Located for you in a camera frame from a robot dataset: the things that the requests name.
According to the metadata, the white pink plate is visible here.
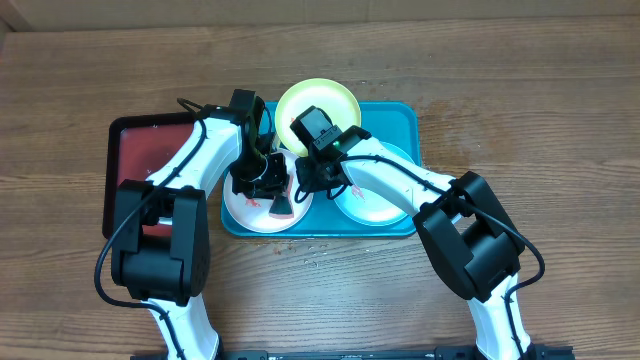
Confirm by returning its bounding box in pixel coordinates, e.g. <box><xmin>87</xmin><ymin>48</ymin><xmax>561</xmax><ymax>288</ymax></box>
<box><xmin>221</xmin><ymin>149</ymin><xmax>313</xmax><ymax>237</ymax></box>

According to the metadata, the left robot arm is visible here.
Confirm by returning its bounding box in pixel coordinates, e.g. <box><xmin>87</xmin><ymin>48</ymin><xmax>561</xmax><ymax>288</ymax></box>
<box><xmin>94</xmin><ymin>89</ymin><xmax>293</xmax><ymax>359</ymax></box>

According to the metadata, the light blue plate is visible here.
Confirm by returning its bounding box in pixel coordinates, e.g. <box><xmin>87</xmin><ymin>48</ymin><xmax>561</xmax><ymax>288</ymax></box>
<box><xmin>329</xmin><ymin>141</ymin><xmax>416</xmax><ymax>227</ymax></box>

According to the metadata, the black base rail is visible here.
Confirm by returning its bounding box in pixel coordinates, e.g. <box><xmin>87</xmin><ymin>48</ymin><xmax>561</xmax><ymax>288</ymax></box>
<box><xmin>130</xmin><ymin>344</ymin><xmax>576</xmax><ymax>360</ymax></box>

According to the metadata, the teal plastic tray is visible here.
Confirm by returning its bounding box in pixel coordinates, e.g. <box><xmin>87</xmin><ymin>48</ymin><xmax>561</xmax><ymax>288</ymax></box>
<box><xmin>220</xmin><ymin>101</ymin><xmax>419</xmax><ymax>239</ymax></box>

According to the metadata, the red green sponge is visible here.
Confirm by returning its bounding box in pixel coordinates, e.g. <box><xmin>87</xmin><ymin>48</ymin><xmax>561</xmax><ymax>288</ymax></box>
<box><xmin>269</xmin><ymin>175</ymin><xmax>294</xmax><ymax>219</ymax></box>

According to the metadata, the yellow-green plate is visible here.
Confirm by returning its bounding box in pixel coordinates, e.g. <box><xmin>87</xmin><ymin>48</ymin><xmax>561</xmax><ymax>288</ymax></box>
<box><xmin>275</xmin><ymin>78</ymin><xmax>362</xmax><ymax>157</ymax></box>

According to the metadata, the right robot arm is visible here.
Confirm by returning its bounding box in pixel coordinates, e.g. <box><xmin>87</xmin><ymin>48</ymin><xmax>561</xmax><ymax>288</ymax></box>
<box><xmin>289</xmin><ymin>106</ymin><xmax>531</xmax><ymax>359</ymax></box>

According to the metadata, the dark red small tray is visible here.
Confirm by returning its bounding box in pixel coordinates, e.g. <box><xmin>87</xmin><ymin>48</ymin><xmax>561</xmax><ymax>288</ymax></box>
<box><xmin>102</xmin><ymin>112</ymin><xmax>194</xmax><ymax>239</ymax></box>

